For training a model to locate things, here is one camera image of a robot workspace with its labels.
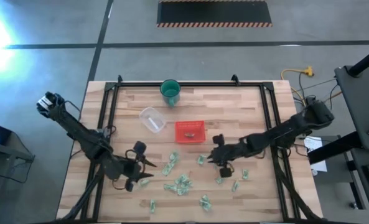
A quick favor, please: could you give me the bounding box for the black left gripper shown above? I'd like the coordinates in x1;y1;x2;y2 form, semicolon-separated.
121;141;158;193

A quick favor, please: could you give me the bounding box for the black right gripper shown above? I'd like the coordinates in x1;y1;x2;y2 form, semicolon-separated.
206;133;244;179

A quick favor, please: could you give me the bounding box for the orange plastic basket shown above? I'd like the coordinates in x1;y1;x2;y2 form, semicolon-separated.
174;120;207;145

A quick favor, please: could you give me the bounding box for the clear plastic container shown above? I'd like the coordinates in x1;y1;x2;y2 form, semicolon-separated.
139;106;167;134

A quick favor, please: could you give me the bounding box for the green mug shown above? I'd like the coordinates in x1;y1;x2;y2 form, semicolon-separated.
159;79;182;108

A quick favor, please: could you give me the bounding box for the white paper sheet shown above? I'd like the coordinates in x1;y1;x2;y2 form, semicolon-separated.
303;136;328;174

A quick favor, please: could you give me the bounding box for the black stand beam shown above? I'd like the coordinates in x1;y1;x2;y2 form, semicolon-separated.
307;132;364;165

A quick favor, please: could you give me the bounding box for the black side cart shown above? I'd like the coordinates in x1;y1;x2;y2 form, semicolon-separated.
0;139;35;224

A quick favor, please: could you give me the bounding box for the black hazard-striped floor mat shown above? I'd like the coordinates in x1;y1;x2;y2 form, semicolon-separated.
156;0;273;28

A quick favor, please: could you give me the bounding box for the dark grey side table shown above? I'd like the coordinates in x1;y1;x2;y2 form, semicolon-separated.
345;147;369;224

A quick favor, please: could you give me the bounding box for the grey desk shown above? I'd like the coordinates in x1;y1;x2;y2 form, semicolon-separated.
334;64;369;151

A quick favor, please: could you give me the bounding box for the black pole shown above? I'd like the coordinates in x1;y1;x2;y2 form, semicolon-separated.
347;43;369;78

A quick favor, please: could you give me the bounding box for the black aluminium table frame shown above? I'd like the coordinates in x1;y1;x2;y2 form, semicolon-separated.
59;74;320;223

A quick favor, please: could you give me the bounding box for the yellow extension cord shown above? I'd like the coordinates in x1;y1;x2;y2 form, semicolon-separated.
280;65;314;106

